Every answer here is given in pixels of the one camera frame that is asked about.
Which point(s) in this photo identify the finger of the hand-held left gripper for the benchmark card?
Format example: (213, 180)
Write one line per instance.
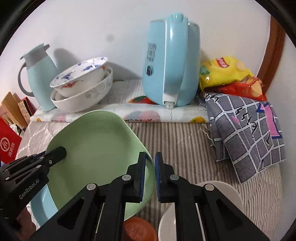
(56, 154)
(27, 159)

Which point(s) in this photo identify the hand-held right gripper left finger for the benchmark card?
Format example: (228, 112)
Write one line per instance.
(143, 172)

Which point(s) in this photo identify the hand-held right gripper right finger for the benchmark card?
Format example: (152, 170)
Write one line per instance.
(158, 176)

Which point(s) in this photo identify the green bowl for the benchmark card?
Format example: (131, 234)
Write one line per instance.
(97, 143)

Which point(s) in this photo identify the brown bowl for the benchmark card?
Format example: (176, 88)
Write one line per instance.
(138, 231)

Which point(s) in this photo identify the light blue plate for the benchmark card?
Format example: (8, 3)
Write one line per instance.
(41, 206)

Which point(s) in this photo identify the red box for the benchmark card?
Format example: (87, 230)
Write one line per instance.
(8, 143)

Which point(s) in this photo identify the striped blanket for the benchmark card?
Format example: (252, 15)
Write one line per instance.
(185, 143)

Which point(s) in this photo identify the patterned cardboard box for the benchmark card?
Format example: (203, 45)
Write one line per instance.
(25, 109)

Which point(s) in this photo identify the brown cardboard box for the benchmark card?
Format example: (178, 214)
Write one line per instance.
(10, 104)

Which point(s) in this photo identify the fruit printed cloth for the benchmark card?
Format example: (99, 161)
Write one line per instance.
(138, 112)

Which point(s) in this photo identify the grey swirl patterned white bowl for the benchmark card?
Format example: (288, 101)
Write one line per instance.
(92, 97)

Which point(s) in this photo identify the light blue thermos jug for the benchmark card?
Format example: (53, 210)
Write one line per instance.
(41, 78)

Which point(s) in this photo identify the fish patterned white bowl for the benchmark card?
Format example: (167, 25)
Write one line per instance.
(78, 76)

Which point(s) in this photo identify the grey checked cloth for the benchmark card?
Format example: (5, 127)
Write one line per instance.
(245, 129)

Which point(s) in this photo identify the light blue electric kettle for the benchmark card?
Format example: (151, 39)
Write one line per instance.
(171, 62)

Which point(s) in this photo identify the red chip bag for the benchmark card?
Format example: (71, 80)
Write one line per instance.
(245, 89)

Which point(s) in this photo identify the yellow chip bag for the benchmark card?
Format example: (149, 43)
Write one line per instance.
(224, 71)

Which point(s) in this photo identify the brown wooden door frame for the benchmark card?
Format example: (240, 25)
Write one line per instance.
(272, 58)

